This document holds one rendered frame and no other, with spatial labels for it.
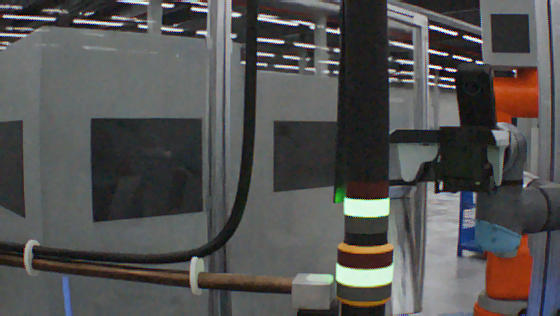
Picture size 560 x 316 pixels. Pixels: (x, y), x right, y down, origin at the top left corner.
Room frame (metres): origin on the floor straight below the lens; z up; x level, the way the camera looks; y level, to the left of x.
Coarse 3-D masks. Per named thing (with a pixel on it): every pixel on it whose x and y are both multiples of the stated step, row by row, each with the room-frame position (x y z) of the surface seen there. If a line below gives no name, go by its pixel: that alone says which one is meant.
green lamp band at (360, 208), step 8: (352, 200) 0.41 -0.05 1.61; (360, 200) 0.41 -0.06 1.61; (368, 200) 0.41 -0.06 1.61; (376, 200) 0.41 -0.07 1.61; (384, 200) 0.41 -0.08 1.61; (352, 208) 0.41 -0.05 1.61; (360, 208) 0.41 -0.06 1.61; (368, 208) 0.41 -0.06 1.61; (376, 208) 0.41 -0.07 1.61; (384, 208) 0.41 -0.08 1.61; (360, 216) 0.41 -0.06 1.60
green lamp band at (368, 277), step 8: (344, 272) 0.41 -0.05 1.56; (352, 272) 0.40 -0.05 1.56; (360, 272) 0.40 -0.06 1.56; (368, 272) 0.40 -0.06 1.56; (376, 272) 0.40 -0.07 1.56; (384, 272) 0.40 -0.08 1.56; (344, 280) 0.41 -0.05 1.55; (352, 280) 0.40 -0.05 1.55; (360, 280) 0.40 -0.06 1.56; (368, 280) 0.40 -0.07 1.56; (376, 280) 0.40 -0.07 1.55; (384, 280) 0.40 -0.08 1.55
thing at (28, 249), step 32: (256, 0) 0.43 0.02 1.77; (256, 32) 0.44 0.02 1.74; (256, 64) 0.44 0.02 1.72; (256, 96) 0.44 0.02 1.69; (32, 256) 0.47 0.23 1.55; (64, 256) 0.46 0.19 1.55; (96, 256) 0.46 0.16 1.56; (128, 256) 0.45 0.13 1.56; (160, 256) 0.45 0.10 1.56; (192, 256) 0.44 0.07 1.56; (192, 288) 0.44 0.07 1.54
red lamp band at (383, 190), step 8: (352, 184) 0.41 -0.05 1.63; (360, 184) 0.41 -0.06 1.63; (368, 184) 0.41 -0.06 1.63; (376, 184) 0.41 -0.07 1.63; (384, 184) 0.41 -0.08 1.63; (352, 192) 0.41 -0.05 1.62; (360, 192) 0.41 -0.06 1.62; (368, 192) 0.41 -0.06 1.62; (376, 192) 0.41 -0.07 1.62; (384, 192) 0.41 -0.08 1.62
